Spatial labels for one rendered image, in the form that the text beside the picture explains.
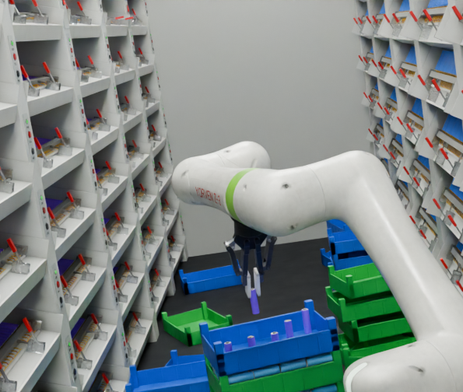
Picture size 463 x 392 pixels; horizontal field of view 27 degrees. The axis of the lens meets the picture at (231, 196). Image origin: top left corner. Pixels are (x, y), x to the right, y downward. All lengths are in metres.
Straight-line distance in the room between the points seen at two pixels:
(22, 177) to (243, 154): 0.63
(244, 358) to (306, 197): 0.67
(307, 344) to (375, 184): 0.66
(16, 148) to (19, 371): 0.57
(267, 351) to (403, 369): 0.79
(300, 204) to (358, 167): 0.14
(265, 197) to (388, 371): 0.39
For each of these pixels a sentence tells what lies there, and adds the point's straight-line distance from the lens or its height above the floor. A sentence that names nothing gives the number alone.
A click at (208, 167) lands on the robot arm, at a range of 2.07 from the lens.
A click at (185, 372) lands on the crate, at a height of 0.11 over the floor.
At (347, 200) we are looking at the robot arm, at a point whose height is 0.85.
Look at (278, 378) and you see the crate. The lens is 2.37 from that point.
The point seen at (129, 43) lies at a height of 1.21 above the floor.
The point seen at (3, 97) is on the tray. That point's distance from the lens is 2.51.
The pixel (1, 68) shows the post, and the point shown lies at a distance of 2.51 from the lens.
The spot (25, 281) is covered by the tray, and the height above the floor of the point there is 0.69.
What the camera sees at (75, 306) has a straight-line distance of 2.83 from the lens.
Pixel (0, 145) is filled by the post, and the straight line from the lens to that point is 2.53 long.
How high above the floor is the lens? 1.18
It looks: 9 degrees down
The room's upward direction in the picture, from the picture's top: 9 degrees counter-clockwise
